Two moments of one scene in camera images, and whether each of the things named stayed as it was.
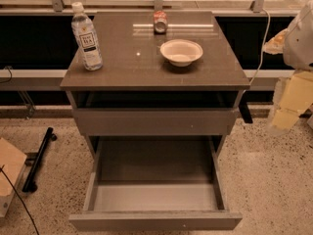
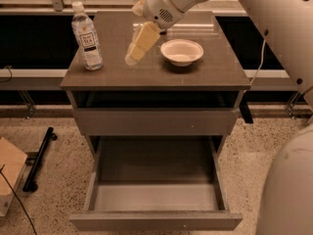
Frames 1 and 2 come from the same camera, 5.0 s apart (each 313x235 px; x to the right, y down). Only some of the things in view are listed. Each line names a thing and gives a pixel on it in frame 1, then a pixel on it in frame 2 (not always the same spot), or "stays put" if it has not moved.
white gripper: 299,44 -> 158,6
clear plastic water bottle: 85,38 stays put
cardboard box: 13,160 stays put
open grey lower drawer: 155,183 stays put
